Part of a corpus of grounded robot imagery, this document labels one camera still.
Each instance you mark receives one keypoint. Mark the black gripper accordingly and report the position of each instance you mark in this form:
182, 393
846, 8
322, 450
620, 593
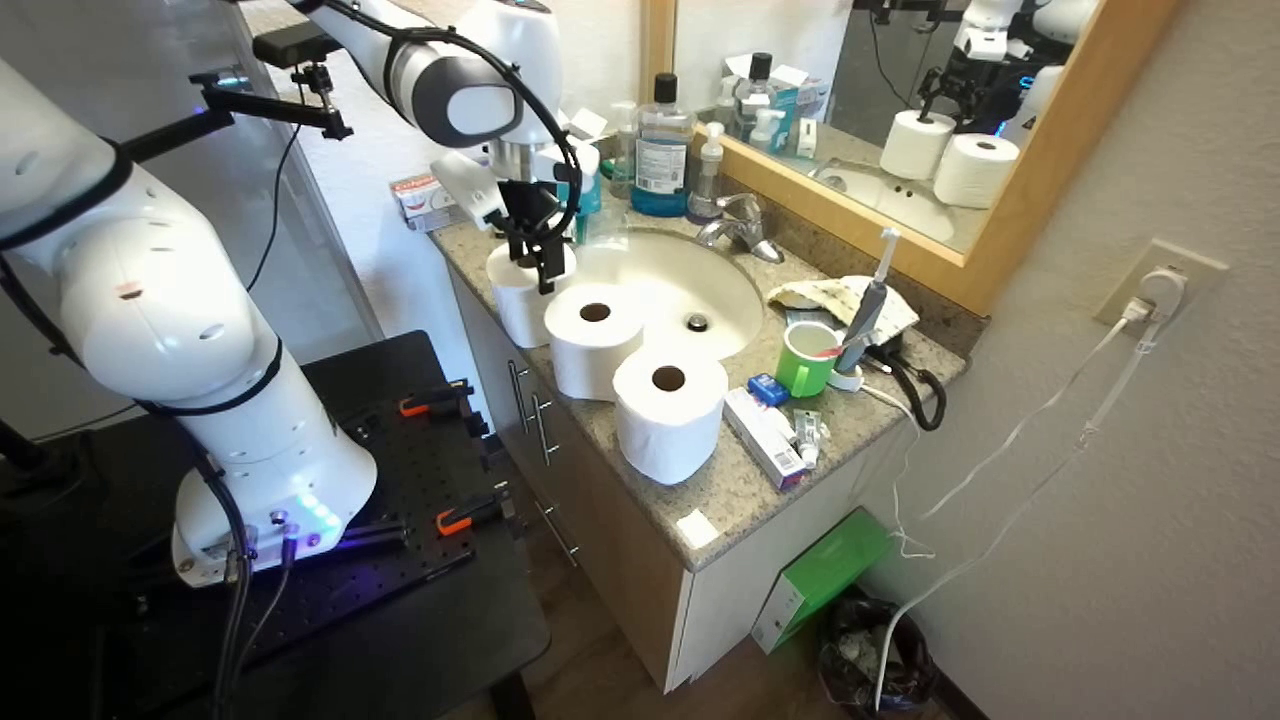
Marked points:
541, 213

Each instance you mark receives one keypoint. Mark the white tissue roll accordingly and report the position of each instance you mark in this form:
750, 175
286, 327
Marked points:
515, 313
585, 360
665, 432

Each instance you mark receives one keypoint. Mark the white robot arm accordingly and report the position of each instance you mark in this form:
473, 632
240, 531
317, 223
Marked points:
132, 294

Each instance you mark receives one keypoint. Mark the clear plastic bag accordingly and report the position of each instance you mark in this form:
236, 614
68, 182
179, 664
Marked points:
608, 231

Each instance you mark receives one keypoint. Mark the teal box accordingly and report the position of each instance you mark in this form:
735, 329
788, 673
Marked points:
590, 200

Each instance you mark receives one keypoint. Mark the white printed carton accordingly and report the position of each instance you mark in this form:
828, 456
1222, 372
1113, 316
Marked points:
422, 197

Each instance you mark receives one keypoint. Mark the clear pump dispenser bottle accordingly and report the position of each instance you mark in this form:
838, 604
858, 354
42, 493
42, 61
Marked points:
620, 147

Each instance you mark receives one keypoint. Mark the blue mouthwash bottle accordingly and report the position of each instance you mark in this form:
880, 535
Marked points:
662, 161

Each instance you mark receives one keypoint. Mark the white sink basin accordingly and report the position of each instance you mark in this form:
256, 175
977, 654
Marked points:
703, 281

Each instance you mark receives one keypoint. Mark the orange black clamp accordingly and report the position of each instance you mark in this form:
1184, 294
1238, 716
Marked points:
435, 400
467, 519

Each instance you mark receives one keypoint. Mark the small clear soap bottle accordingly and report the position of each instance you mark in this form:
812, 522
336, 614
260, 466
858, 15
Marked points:
707, 182

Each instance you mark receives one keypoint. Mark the chrome faucet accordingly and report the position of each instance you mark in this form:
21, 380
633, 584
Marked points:
743, 224

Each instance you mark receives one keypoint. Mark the small blue item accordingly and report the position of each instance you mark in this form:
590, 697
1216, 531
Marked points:
765, 390

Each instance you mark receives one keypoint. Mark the cream fabric pouch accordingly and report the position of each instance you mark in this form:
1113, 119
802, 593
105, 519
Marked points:
823, 297

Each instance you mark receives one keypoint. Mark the green mug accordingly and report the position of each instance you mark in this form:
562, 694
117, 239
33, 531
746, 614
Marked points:
806, 365

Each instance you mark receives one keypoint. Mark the white toothpaste box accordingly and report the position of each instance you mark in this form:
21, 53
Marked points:
765, 440

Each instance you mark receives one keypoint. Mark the vanity cabinet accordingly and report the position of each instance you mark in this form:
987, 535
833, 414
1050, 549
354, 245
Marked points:
614, 545

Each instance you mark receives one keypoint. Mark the crumpled clear wrapper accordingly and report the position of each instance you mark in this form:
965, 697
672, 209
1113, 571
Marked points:
806, 437

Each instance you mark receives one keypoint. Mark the electric toothbrush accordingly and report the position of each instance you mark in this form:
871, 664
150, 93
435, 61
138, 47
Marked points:
866, 320

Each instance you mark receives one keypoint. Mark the wood framed mirror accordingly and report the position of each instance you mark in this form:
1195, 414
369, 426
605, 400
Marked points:
866, 105

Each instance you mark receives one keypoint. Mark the black robot table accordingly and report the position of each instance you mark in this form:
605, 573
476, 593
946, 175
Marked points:
400, 624

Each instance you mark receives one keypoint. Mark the green cardboard box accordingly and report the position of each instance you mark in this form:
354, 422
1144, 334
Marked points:
833, 567

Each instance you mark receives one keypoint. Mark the black trash bin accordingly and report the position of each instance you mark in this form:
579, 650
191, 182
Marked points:
853, 663

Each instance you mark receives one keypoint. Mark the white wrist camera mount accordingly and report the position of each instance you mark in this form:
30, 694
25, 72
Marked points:
469, 182

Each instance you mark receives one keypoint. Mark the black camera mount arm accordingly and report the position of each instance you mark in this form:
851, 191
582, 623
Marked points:
260, 105

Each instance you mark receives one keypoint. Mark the black external camera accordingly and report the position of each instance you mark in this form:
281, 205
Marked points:
298, 40

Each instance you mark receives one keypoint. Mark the beige wall outlet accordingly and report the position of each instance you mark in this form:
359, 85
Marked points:
1184, 264

